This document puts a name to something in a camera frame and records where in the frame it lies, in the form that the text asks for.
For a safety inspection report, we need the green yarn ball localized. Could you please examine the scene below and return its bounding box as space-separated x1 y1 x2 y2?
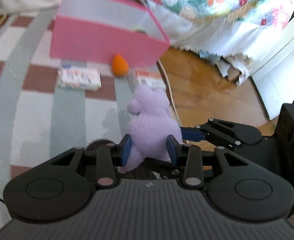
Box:
133 28 147 34

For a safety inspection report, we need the clear floss pick box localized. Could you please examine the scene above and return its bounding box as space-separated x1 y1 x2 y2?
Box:
133 70 166 91

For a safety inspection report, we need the orange makeup sponge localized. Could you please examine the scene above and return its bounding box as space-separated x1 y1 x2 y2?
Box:
111 54 129 77

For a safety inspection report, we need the checkered cartoon rug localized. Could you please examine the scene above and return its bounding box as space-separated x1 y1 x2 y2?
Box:
0 8 132 195

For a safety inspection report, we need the pink cardboard box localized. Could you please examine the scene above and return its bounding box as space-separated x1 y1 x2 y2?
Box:
49 0 170 68

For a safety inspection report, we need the purple plush toy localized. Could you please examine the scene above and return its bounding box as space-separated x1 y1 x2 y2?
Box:
118 84 182 174

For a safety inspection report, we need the white bed skirt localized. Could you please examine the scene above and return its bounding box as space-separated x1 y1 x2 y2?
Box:
0 0 292 59

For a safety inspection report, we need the white tissue pack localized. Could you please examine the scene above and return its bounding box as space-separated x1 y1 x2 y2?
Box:
58 64 101 92

